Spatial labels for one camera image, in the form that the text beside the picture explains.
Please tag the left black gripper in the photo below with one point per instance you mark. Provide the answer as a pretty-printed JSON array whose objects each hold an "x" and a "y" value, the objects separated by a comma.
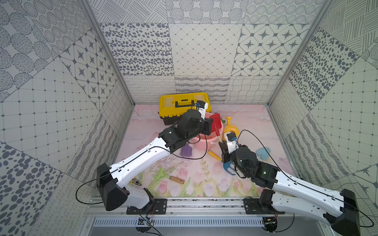
[{"x": 207, "y": 126}]

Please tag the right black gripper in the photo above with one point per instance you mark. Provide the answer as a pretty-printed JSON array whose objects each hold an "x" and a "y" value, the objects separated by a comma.
[{"x": 225, "y": 151}]

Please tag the blue fork yellow handle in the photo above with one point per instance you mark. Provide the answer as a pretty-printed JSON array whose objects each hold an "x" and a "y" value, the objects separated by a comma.
[{"x": 226, "y": 166}]

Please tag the red shovel wooden handle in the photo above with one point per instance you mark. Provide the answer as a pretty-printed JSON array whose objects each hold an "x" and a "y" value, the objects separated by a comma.
[{"x": 216, "y": 124}]

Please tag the pink plastic bucket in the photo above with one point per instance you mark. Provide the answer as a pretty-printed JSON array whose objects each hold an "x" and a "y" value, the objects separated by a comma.
[{"x": 205, "y": 142}]

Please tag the yellow watering can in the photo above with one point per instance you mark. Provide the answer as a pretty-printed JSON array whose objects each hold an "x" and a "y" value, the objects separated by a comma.
[{"x": 230, "y": 128}]

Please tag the purple shovel pink handle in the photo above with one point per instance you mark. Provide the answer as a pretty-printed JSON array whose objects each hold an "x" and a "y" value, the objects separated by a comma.
[{"x": 186, "y": 151}]

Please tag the green rake wooden handle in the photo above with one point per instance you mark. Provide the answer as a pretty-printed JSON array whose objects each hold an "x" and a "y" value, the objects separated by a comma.
[{"x": 161, "y": 175}]

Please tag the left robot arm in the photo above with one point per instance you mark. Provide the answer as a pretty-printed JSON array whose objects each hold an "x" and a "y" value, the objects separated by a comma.
[{"x": 112, "y": 181}]

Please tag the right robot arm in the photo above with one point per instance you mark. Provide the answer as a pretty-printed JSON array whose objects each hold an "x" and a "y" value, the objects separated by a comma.
[{"x": 283, "y": 192}]

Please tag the yellow black toolbox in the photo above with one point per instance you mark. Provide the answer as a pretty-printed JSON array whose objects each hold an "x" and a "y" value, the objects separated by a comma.
[{"x": 172, "y": 107}]

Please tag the yellow black pliers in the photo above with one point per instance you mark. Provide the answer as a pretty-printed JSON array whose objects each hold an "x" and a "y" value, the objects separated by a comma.
[{"x": 135, "y": 181}]

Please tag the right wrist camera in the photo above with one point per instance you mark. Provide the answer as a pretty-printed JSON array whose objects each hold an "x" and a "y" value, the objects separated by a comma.
[{"x": 231, "y": 141}]

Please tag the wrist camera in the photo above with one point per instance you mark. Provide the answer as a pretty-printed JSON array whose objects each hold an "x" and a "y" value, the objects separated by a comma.
[
  {"x": 202, "y": 106},
  {"x": 231, "y": 141}
]

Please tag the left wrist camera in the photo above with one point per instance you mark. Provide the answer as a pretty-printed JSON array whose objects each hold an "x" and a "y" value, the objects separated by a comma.
[{"x": 202, "y": 106}]

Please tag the aluminium mounting rail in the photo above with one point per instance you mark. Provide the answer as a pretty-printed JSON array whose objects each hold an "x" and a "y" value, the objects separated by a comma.
[{"x": 189, "y": 212}]

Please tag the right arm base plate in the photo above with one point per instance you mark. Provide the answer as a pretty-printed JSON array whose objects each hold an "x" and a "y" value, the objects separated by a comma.
[{"x": 253, "y": 206}]

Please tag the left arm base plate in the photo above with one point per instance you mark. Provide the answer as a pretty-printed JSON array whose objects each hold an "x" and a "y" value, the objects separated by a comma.
[{"x": 157, "y": 206}]

